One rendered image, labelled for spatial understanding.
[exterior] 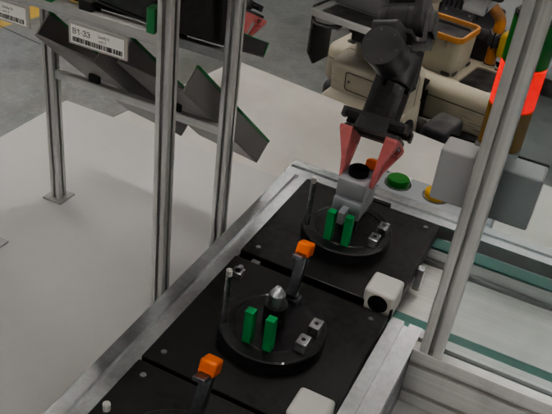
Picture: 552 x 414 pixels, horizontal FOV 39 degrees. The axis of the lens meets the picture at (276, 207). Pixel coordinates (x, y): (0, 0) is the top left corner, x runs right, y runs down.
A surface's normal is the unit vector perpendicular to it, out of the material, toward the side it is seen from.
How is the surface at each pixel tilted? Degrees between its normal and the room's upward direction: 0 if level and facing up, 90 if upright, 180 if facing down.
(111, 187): 0
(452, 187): 90
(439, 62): 92
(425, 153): 0
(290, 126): 0
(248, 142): 90
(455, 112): 90
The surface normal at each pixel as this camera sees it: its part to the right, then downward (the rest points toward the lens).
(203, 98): 0.80, 0.40
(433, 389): -0.44, 0.47
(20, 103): 0.11, -0.82
